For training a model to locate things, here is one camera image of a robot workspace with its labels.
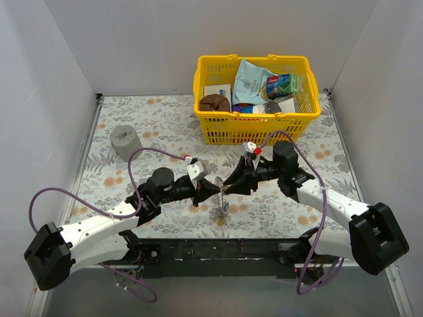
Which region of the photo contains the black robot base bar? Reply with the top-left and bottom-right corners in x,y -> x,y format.
108,238 -> 310,279

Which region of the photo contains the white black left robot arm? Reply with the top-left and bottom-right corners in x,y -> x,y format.
24,164 -> 221,291

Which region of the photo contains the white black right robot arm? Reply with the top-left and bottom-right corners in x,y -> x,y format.
224,141 -> 410,275

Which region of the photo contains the yellow plastic shopping basket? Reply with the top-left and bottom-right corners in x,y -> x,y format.
193,54 -> 321,145

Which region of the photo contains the grey cylinder block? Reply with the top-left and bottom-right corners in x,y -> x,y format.
110,125 -> 142,162

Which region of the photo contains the white paper item in basket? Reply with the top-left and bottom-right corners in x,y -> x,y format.
264,98 -> 297,114

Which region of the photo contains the brown round pouch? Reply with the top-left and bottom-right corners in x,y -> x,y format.
199,94 -> 231,112

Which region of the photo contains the light blue chips bag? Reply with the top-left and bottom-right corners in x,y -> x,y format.
232,59 -> 276,105

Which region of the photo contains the white box in basket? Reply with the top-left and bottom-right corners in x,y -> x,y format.
204,83 -> 231,100

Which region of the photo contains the green sponge pack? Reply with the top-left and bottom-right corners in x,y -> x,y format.
266,73 -> 300,98

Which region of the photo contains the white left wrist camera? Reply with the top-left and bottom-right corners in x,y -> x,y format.
184,155 -> 208,188

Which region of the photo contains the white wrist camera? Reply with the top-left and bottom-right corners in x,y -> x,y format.
241,141 -> 262,169
184,155 -> 208,188

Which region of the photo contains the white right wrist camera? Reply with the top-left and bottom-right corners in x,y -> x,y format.
241,141 -> 262,169

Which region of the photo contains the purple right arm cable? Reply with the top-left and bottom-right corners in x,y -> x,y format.
259,130 -> 345,295

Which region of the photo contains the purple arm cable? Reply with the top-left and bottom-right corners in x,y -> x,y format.
259,130 -> 345,295
28,147 -> 192,303

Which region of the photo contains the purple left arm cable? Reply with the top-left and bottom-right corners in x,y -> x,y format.
28,147 -> 192,303

